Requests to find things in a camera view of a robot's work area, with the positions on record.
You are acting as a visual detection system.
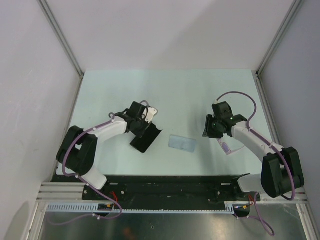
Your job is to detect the pink purple sunglasses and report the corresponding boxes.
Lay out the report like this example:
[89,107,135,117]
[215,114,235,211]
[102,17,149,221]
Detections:
[217,138,245,156]

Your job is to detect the black glasses case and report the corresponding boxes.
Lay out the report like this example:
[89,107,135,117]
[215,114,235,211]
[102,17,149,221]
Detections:
[130,123,162,153]

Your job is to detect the light blue cleaning cloth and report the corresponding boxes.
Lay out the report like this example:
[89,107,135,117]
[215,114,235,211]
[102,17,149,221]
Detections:
[168,135,197,153]

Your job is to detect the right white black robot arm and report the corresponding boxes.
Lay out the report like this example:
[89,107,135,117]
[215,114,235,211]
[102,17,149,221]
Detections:
[203,101,305,201]

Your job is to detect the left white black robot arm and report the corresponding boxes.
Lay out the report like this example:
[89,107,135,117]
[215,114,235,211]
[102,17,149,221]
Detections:
[56,100,161,200]

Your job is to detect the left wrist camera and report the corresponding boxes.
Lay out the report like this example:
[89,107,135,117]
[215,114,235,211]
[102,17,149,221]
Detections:
[142,106,158,123]

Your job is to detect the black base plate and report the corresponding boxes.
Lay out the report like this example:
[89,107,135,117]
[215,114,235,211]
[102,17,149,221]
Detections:
[51,174,292,204]

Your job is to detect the white slotted cable duct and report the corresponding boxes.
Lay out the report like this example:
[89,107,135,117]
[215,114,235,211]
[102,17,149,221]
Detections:
[44,200,238,215]

